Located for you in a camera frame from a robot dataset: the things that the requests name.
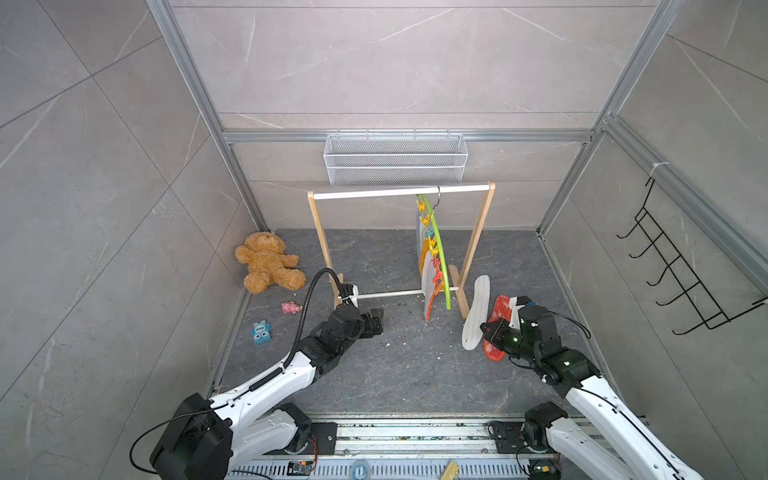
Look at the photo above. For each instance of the red orange-edged insole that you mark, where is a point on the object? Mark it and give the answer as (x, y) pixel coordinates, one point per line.
(501, 311)

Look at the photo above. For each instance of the green round clip hanger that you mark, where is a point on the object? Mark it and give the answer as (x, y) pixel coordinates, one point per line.
(431, 229)

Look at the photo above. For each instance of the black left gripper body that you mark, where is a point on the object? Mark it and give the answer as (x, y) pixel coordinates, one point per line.
(369, 330)

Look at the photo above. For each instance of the white wire mesh basket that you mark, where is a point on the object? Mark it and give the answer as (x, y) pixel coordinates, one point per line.
(395, 159)

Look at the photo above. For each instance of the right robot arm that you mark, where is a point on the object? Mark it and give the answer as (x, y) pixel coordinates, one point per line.
(526, 333)

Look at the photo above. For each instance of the blue-grey foam insole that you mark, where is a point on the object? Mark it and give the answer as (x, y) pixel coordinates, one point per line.
(419, 234)

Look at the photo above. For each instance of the grey striped insole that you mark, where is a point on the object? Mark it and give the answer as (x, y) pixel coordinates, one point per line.
(478, 314)

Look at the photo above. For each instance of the grey felt orange-edged insole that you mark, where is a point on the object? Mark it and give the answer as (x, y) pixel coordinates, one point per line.
(431, 300)

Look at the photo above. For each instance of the wooden clothes rack frame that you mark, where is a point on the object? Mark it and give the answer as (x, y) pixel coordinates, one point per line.
(368, 237)

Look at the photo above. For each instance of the white foam insole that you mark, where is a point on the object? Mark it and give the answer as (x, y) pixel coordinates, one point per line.
(427, 277)

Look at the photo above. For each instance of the black wall hook rack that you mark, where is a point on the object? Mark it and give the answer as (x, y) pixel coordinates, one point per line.
(709, 314)

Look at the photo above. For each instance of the teal robot toy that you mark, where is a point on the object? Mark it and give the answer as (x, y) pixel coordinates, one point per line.
(261, 332)

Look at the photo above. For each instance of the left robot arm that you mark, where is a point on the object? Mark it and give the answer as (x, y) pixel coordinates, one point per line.
(211, 438)

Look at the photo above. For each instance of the pink pig toy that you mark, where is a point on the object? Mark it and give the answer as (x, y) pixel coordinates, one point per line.
(291, 308)

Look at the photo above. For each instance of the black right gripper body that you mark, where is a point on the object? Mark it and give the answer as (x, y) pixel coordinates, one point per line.
(506, 337)

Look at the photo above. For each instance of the brown teddy bear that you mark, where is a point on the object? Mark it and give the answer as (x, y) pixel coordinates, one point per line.
(264, 255)

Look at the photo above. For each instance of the yellow fuzzy insole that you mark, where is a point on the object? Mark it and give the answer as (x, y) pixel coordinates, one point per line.
(424, 253)

